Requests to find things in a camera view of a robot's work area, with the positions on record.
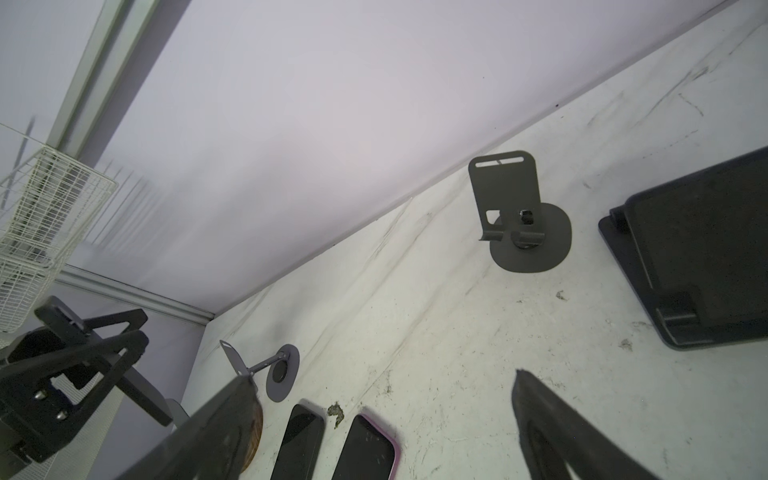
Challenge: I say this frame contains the dark round stand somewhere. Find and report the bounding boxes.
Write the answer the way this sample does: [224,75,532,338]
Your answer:
[468,150,572,273]

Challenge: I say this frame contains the grey round phone stand back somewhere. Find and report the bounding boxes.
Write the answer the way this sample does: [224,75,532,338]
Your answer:
[219,340,300,403]

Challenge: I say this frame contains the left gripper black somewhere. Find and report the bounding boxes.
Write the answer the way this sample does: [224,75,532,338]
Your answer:
[1,296,173,479]

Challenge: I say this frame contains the black folding phone stand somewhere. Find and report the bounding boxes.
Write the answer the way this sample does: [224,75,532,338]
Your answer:
[598,148,767,350]

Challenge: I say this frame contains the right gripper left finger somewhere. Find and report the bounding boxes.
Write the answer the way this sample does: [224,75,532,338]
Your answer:
[119,376,259,480]

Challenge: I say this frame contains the phone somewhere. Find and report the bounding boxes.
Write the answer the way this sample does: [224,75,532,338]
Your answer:
[332,414,400,480]
[270,404,325,480]

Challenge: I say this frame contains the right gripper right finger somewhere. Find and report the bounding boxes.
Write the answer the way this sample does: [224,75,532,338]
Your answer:
[511,370,656,479]

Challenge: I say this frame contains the white wire basket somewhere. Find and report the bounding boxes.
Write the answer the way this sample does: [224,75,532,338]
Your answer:
[1,125,118,333]

